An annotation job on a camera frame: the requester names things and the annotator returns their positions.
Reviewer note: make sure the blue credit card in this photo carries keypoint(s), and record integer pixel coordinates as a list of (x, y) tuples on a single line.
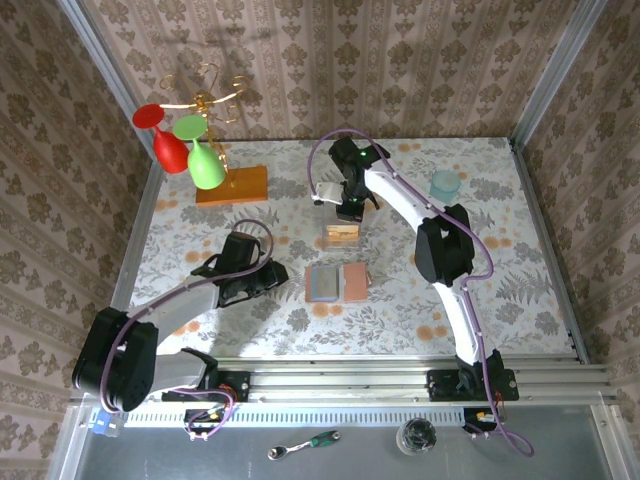
[(327, 284)]

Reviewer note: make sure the teal plastic cup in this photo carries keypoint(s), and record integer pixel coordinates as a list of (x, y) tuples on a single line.
[(445, 185)]

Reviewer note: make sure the gold glass rack wooden base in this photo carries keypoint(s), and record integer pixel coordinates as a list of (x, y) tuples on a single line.
[(245, 187)]

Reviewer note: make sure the clear round jar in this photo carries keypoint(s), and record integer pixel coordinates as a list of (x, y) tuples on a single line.
[(416, 436)]

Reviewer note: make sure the aluminium mounting rail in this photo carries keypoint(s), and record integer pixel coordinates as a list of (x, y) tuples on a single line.
[(340, 382)]

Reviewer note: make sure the pink leather card holder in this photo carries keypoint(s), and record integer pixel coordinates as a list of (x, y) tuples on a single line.
[(355, 285)]

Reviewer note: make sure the aluminium frame post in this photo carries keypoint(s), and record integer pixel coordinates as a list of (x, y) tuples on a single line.
[(560, 75), (107, 75)]

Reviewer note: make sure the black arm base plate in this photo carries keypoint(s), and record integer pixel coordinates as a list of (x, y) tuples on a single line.
[(235, 386), (440, 387)]

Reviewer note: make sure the black connector box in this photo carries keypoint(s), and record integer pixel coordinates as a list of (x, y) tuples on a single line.
[(205, 419), (480, 417)]

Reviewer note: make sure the grey metal shelf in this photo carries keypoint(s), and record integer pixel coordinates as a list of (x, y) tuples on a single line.
[(550, 450)]

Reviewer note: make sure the small blue box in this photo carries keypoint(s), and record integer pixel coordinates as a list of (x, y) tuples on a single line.
[(102, 424)]

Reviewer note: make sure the red wine glass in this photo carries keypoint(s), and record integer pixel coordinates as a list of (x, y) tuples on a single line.
[(170, 150)]

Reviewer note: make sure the floral tablecloth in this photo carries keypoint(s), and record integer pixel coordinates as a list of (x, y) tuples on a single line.
[(350, 330)]

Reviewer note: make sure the orange brown credit card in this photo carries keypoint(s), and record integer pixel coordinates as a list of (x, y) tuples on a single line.
[(342, 233)]

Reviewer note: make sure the green wine glass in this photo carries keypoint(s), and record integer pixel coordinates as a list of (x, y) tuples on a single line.
[(205, 167)]

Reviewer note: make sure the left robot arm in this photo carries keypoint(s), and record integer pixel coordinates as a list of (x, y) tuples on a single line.
[(185, 305)]

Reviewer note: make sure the aluminium side rail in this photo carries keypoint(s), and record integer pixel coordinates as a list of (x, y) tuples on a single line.
[(125, 280), (550, 250)]

